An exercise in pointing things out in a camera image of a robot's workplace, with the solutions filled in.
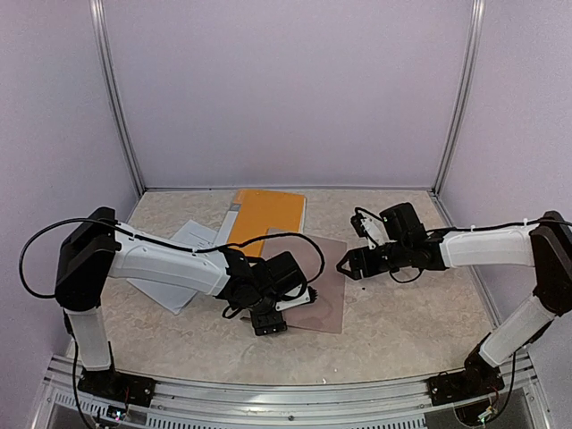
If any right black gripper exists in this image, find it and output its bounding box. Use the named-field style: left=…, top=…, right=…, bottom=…
left=337, top=239, right=411, bottom=280

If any translucent grey plastic sheet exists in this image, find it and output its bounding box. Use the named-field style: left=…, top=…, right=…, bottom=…
left=258, top=226, right=349, bottom=334

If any orange file folder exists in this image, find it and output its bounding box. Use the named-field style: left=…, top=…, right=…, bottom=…
left=214, top=189, right=307, bottom=246

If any remaining white paper stack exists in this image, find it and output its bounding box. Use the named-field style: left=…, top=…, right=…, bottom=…
left=127, top=220, right=217, bottom=315

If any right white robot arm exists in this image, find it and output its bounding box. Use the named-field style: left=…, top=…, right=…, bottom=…
left=336, top=202, right=571, bottom=397

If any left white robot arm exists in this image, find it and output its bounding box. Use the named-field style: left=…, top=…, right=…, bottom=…
left=55, top=207, right=315, bottom=398

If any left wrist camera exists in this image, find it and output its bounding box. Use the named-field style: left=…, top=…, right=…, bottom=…
left=274, top=286, right=318, bottom=312

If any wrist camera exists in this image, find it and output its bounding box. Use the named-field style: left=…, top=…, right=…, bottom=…
left=350, top=207, right=386, bottom=249
left=274, top=286, right=318, bottom=312

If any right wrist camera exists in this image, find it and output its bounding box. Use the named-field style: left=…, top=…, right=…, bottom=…
left=350, top=207, right=386, bottom=249

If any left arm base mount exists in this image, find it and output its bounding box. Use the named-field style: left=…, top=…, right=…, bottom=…
left=78, top=368, right=156, bottom=408

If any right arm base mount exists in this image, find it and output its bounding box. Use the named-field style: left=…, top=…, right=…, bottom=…
left=426, top=371, right=505, bottom=406

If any front aluminium rail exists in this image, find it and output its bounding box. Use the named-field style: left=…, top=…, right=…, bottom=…
left=28, top=352, right=555, bottom=428

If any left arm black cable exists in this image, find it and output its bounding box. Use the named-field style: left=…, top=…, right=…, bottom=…
left=18, top=216, right=325, bottom=323

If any right aluminium frame post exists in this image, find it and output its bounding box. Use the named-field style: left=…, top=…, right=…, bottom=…
left=431, top=0, right=486, bottom=198

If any aluminium frame post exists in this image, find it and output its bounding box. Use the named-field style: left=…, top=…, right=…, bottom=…
left=431, top=0, right=486, bottom=198
left=88, top=0, right=147, bottom=198

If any left aluminium frame post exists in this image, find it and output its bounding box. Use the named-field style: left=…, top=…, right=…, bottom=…
left=88, top=0, right=147, bottom=198

